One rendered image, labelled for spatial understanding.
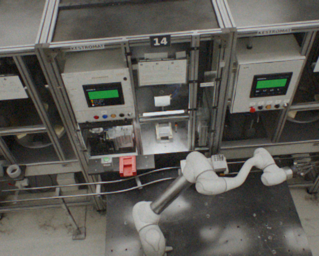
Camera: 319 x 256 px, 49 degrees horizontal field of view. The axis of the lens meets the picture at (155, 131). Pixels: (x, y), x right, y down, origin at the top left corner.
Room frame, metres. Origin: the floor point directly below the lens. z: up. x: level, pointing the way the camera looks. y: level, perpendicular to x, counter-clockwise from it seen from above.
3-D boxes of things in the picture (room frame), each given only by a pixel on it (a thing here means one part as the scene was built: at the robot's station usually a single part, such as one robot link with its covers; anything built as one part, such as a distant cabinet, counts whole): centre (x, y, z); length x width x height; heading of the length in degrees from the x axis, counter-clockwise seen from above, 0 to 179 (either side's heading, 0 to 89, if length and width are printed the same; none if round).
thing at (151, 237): (0.99, 0.08, 0.85); 0.18 x 0.16 x 0.22; 17
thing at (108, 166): (1.61, 0.40, 0.97); 0.08 x 0.08 x 0.12; 0
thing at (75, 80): (1.81, 0.34, 1.60); 0.42 x 0.29 x 0.46; 90
